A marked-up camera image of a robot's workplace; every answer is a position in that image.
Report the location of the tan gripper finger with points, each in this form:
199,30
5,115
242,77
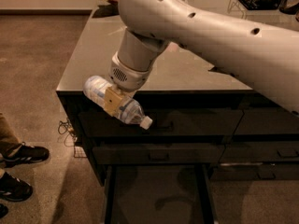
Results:
112,100

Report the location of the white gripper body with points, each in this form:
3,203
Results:
128,77

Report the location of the clear plastic water bottle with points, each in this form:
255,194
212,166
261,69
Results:
130,110

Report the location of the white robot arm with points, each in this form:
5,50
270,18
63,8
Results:
264,57

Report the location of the dark top left drawer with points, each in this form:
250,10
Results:
166,122

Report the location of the dark drawer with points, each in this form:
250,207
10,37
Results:
268,121
171,153
273,151
256,172
166,122

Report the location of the dark middle left drawer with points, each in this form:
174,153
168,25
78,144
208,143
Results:
171,153

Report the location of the open bottom left drawer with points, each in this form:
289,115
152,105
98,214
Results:
158,194

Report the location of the dark middle right drawer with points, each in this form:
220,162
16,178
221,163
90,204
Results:
273,151

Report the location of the dark top right drawer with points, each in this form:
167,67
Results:
268,121

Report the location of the dark bottom right drawer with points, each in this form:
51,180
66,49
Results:
256,172

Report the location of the brown trouser leg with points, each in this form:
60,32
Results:
9,143

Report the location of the black sneaker upper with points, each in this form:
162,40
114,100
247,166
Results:
27,155

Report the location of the black sneaker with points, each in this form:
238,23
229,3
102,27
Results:
13,189
27,155

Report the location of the black sneaker lower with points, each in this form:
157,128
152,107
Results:
13,189

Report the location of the dark shoe tip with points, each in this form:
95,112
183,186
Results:
3,210

